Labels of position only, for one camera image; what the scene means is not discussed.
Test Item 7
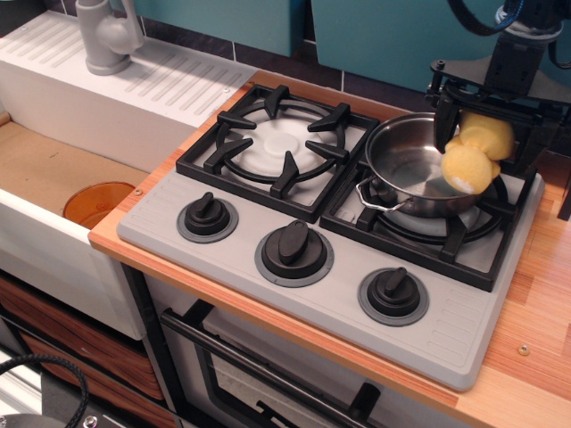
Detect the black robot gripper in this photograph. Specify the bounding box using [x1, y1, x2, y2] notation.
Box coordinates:
[426, 33, 570, 175]

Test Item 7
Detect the yellow stuffed duck toy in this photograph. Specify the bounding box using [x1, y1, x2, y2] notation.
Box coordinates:
[441, 111, 515, 195]

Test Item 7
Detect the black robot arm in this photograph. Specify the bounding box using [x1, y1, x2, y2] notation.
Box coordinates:
[426, 1, 570, 173]

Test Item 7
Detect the stainless steel pot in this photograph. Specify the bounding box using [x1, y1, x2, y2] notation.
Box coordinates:
[356, 112, 482, 218]

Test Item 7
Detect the black right stove knob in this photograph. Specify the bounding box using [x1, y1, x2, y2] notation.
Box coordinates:
[358, 267, 429, 327]

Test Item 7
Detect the black stove knob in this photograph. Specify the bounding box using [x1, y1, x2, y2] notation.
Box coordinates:
[358, 267, 429, 327]
[254, 219, 335, 288]
[177, 192, 239, 244]

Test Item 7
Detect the grey toy stove top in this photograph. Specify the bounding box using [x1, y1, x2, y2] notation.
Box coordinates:
[116, 83, 546, 393]

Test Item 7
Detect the black middle stove knob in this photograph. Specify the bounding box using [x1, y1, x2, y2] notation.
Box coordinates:
[254, 219, 335, 288]

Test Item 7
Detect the black left stove knob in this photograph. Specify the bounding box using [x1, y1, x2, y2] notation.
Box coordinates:
[177, 192, 239, 244]

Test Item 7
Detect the black right burner grate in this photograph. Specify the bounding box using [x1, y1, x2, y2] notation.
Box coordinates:
[320, 157, 543, 292]

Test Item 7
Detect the black burner grate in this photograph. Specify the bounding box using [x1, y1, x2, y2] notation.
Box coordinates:
[176, 85, 379, 223]
[320, 157, 543, 292]

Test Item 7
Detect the black left burner grate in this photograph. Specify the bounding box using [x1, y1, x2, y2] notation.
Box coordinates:
[176, 85, 379, 223]

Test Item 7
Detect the oven door with window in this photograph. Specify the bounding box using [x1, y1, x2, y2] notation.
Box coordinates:
[146, 277, 463, 427]

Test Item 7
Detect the grey toy faucet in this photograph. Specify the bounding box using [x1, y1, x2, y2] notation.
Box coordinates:
[75, 0, 144, 76]

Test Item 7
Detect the white toy sink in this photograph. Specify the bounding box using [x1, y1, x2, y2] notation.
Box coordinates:
[1, 12, 254, 340]

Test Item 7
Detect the wooden drawer front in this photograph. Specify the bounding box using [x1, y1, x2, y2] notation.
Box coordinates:
[1, 272, 178, 427]

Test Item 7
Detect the black oven door handle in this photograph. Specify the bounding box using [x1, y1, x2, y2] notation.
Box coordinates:
[160, 300, 382, 427]

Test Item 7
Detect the black braided foreground cable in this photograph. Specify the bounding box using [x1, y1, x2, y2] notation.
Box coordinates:
[0, 354, 90, 428]

